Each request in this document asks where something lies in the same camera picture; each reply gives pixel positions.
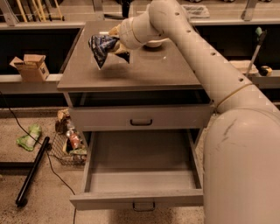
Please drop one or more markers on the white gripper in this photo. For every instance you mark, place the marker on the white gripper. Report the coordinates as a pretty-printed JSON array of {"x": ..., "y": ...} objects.
[{"x": 126, "y": 34}]

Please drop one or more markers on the blue chip bag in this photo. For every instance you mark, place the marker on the blue chip bag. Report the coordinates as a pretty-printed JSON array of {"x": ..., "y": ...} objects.
[{"x": 103, "y": 45}]

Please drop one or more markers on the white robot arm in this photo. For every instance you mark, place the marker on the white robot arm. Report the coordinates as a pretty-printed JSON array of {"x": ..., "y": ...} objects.
[{"x": 241, "y": 162}]

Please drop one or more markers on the grey drawer cabinet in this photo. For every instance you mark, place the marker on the grey drawer cabinet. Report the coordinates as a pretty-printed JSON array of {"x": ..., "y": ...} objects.
[{"x": 152, "y": 77}]

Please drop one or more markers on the brown snack bag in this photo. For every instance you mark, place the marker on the brown snack bag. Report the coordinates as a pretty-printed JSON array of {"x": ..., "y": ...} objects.
[{"x": 61, "y": 124}]

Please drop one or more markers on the closed upper drawer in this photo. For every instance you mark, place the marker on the closed upper drawer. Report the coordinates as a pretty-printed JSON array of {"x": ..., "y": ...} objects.
[{"x": 141, "y": 117}]

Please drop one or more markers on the open bottom drawer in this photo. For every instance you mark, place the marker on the open bottom drawer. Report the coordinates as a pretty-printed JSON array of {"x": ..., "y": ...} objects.
[{"x": 140, "y": 170}]

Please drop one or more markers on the green snack bag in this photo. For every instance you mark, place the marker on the green snack bag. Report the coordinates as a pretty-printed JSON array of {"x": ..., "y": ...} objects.
[{"x": 29, "y": 140}]

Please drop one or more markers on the white paper bowl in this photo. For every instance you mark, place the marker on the white paper bowl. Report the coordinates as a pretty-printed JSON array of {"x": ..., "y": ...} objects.
[{"x": 155, "y": 43}]

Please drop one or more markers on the yellow sticks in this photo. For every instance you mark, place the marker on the yellow sticks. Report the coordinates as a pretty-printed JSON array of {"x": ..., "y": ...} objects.
[{"x": 39, "y": 10}]

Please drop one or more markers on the clear plastic tray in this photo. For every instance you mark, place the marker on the clear plastic tray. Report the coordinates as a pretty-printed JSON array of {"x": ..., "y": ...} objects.
[{"x": 196, "y": 11}]

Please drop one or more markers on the cardboard box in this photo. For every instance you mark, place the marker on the cardboard box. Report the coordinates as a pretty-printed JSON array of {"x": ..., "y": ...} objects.
[{"x": 32, "y": 67}]

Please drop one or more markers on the white takeout container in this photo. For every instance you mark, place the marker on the white takeout container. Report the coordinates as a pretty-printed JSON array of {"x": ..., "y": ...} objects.
[{"x": 244, "y": 67}]

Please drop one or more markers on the reacher grabber tool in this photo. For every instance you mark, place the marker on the reacher grabber tool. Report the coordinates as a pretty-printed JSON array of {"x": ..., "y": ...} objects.
[{"x": 261, "y": 34}]

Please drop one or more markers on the yellow tape measure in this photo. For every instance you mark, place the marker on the yellow tape measure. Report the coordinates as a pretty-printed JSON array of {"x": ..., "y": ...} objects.
[{"x": 265, "y": 71}]

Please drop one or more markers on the black metal leg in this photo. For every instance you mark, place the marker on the black metal leg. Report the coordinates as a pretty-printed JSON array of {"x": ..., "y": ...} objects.
[{"x": 22, "y": 200}]

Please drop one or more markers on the wire basket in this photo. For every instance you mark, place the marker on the wire basket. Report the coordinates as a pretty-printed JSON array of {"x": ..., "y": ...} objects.
[{"x": 63, "y": 151}]

